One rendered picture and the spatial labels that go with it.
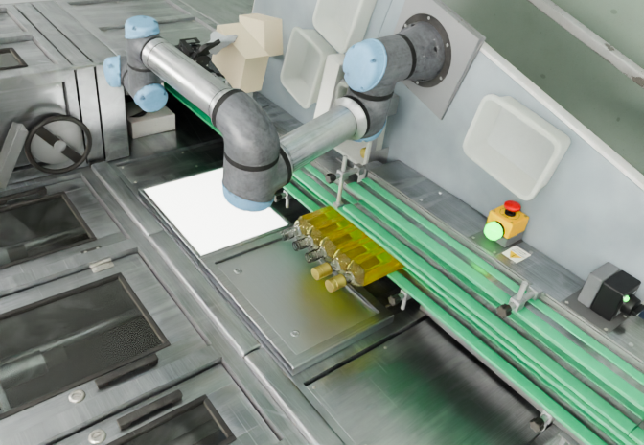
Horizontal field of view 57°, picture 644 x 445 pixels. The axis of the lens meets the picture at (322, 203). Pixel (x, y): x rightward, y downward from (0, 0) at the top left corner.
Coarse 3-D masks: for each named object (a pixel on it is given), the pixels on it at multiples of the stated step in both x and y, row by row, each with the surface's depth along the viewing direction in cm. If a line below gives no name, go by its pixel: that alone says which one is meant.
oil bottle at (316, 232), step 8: (320, 224) 164; (328, 224) 165; (336, 224) 165; (344, 224) 166; (352, 224) 167; (312, 232) 162; (320, 232) 161; (328, 232) 162; (312, 240) 161; (320, 240) 161
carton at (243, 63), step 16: (224, 32) 162; (240, 32) 164; (224, 48) 164; (240, 48) 159; (256, 48) 161; (224, 64) 166; (240, 64) 160; (256, 64) 160; (240, 80) 162; (256, 80) 165
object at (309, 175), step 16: (304, 176) 182; (320, 176) 183; (320, 192) 176; (336, 192) 177; (400, 256) 154; (416, 272) 150; (480, 320) 138; (496, 336) 134; (560, 384) 124; (576, 400) 121; (592, 416) 119
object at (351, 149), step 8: (336, 88) 175; (344, 88) 175; (336, 96) 176; (344, 144) 185; (352, 144) 185; (360, 144) 184; (368, 144) 170; (344, 152) 181; (352, 152) 181; (368, 152) 172; (352, 160) 178; (360, 160) 177
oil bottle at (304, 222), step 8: (328, 208) 172; (304, 216) 167; (312, 216) 168; (320, 216) 168; (328, 216) 169; (336, 216) 170; (296, 224) 166; (304, 224) 165; (312, 224) 165; (304, 232) 165
